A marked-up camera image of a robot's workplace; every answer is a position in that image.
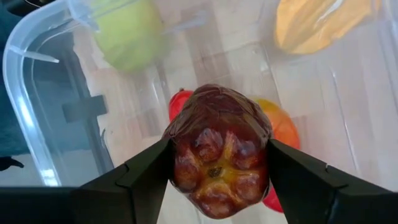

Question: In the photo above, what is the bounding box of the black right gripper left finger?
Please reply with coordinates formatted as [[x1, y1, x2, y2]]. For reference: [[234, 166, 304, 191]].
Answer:
[[72, 138, 174, 224]]

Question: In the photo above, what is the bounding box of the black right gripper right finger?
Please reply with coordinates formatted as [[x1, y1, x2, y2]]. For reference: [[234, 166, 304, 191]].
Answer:
[[267, 139, 366, 224]]

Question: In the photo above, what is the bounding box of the red-orange elongated fruit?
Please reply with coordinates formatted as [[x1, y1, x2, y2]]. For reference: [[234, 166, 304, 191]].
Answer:
[[254, 98, 302, 215], [169, 88, 194, 123]]

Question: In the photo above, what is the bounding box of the dark red apple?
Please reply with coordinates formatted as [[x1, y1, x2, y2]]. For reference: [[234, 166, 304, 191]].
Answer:
[[162, 83, 274, 220]]

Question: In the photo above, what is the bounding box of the golden yellow fruit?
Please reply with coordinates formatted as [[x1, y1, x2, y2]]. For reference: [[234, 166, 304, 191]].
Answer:
[[274, 0, 382, 56]]

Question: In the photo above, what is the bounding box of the clear plastic container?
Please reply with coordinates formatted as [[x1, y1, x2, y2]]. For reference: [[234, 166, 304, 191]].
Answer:
[[2, 0, 398, 224]]

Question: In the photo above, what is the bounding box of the green apple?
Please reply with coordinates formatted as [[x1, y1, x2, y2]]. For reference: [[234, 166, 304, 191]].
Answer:
[[91, 0, 170, 73]]

